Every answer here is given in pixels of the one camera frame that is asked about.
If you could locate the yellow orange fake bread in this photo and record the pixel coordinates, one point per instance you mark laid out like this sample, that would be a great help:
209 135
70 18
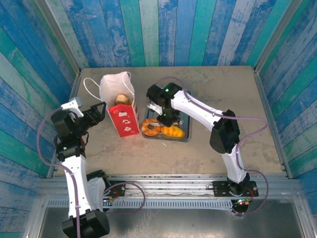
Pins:
172 131

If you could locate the round brown bun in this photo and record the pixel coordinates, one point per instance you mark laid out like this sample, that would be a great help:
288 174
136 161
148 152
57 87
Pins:
121 99

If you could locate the white red paper bag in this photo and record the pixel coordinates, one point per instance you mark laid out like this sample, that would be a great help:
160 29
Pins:
123 121

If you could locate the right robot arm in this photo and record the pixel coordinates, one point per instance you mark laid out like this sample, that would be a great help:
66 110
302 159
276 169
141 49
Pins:
225 134

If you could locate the metal baking tray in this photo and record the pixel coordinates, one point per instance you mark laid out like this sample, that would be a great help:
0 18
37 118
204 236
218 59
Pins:
187 131

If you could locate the small circuit board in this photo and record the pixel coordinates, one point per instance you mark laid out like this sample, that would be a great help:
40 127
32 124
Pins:
242 202
109 200

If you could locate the steel sheet panel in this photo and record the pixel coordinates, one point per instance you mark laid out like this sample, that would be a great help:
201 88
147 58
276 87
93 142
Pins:
173 223

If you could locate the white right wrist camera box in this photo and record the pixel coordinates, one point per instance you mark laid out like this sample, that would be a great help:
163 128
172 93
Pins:
154 108

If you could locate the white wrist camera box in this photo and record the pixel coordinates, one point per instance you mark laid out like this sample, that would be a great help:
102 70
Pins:
154 108
73 104

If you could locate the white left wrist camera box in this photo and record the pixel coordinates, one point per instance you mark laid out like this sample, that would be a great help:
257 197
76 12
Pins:
73 104

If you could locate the aluminium mounting rail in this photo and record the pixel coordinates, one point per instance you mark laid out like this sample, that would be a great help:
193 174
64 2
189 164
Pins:
168 184

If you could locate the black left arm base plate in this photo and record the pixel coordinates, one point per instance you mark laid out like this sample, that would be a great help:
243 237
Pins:
116 189

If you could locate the aluminium frame post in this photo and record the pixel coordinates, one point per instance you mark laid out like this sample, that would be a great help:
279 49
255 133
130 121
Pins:
59 37
275 37

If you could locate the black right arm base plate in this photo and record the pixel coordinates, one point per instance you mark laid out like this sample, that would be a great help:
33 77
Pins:
220 189

